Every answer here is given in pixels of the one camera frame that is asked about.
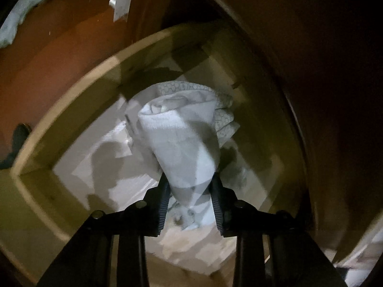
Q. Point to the white hexagon print underwear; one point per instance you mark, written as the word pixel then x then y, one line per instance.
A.
pixel 224 119

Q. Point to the wooden nightstand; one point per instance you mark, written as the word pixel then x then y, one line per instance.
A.
pixel 329 95

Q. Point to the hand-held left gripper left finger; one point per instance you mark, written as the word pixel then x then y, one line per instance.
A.
pixel 161 209

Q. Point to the wooden drawer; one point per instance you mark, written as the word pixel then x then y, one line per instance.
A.
pixel 27 215

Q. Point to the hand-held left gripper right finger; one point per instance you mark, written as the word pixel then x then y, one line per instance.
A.
pixel 217 212

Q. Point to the dark cloth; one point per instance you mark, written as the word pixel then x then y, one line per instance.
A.
pixel 19 134

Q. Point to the white paper sheets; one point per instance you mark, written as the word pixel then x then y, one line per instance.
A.
pixel 365 257

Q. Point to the white grey patterned underwear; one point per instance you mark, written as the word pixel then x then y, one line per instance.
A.
pixel 179 143

